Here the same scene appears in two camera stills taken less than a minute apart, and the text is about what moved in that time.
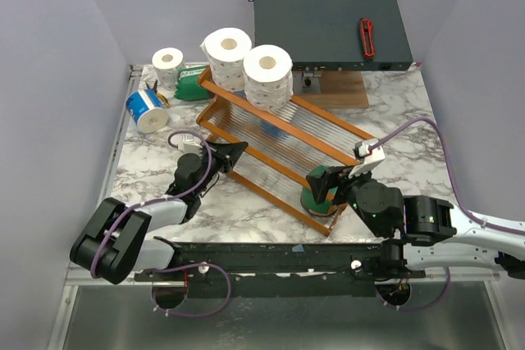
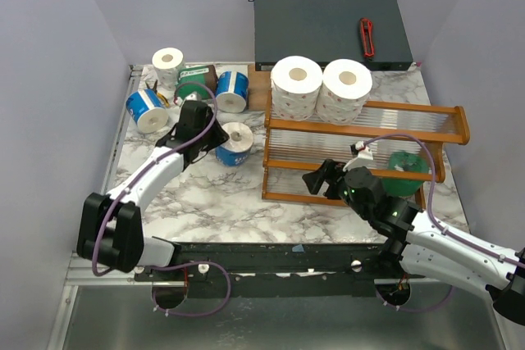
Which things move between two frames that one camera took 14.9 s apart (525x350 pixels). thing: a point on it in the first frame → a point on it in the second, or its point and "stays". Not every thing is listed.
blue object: (273, 130) → (232, 90)
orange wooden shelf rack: (298, 152) → (404, 142)
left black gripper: (227, 154) → (220, 136)
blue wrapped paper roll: (148, 111) stays
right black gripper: (335, 182) stays
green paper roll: (308, 200) → (408, 161)
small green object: (189, 87) stays
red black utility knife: (367, 41) stays
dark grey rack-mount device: (334, 29) stays
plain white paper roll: (166, 61) stays
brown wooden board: (340, 89) → (259, 84)
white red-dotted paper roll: (226, 48) → (295, 81)
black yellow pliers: (164, 99) stays
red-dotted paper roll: (268, 83) → (345, 86)
